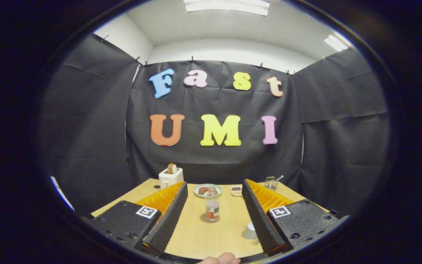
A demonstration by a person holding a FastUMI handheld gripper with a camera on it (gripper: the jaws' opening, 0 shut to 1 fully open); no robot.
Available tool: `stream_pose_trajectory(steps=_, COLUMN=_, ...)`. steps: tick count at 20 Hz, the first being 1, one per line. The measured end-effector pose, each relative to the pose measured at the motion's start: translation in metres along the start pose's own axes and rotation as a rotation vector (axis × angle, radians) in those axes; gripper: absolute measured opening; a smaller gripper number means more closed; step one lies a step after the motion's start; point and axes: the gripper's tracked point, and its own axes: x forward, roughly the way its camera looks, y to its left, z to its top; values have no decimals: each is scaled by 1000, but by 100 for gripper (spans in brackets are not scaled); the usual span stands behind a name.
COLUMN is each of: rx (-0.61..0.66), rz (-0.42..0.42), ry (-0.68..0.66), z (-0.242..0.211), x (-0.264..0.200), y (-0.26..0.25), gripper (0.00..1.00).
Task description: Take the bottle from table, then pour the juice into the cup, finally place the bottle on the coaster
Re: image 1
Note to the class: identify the white cup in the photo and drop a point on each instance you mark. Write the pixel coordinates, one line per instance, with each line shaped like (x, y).
(249, 231)

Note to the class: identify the wooden table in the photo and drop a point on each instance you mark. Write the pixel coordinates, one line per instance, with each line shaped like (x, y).
(192, 238)

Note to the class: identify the brown meat piece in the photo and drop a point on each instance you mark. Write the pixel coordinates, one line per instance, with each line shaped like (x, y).
(203, 190)

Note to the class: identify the white toaster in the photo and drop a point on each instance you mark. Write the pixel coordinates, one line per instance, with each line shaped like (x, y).
(170, 179)

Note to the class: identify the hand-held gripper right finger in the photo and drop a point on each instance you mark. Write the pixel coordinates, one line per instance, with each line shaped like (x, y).
(260, 220)

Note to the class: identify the white divided seed tray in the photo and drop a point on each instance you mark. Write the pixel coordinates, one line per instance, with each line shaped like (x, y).
(236, 191)

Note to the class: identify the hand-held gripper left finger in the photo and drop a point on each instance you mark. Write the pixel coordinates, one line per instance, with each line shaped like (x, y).
(167, 223)

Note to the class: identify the long ceiling light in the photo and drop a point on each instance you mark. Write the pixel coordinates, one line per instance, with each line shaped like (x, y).
(225, 6)

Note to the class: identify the pale green plate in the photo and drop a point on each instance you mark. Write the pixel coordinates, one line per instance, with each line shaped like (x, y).
(196, 193)

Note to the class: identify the small ceiling light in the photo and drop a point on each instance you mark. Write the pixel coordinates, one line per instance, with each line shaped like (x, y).
(336, 43)

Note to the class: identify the silver spoon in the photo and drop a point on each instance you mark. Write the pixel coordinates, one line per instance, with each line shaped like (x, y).
(280, 178)

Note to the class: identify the brown toast slice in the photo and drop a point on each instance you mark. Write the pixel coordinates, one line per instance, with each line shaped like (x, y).
(171, 168)

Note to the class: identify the black backdrop cloth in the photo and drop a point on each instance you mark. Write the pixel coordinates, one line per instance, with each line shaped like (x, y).
(196, 106)

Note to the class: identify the clear juice bottle red label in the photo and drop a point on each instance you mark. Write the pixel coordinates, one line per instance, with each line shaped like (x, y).
(213, 212)

